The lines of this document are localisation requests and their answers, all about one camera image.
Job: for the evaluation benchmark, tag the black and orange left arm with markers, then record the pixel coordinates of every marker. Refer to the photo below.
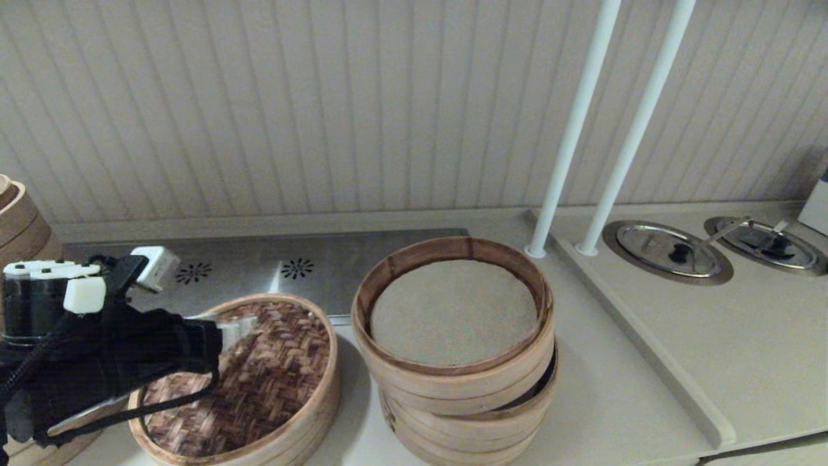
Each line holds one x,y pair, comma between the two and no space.
32,310

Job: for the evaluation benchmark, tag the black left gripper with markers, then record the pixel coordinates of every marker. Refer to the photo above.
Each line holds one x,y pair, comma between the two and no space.
155,349

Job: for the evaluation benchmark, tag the steel pot lid black knob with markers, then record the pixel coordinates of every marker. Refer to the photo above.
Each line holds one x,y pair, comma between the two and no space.
647,243
795,255

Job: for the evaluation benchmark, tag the grey steamer liner cloth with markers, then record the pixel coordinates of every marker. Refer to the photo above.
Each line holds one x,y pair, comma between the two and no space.
453,310

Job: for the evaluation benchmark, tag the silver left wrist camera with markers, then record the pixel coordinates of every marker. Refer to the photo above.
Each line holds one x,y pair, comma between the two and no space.
158,265

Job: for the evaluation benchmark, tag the perforated stainless steel panel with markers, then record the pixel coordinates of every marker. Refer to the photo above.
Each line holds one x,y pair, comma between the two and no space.
323,272

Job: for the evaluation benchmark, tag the bamboo steamer basket stack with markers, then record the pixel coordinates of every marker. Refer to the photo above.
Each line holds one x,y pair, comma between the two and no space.
453,401

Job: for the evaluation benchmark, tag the woven bamboo steamer lid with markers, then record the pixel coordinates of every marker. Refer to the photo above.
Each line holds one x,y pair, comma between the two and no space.
272,388

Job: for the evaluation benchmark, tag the tall bamboo steamer stack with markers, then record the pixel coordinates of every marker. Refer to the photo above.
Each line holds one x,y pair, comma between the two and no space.
26,226

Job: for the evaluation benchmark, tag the white container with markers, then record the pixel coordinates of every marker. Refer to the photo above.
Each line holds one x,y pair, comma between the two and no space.
816,210

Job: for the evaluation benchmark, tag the white metal pole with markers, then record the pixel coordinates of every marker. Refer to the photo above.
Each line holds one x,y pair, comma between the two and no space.
577,116
640,116

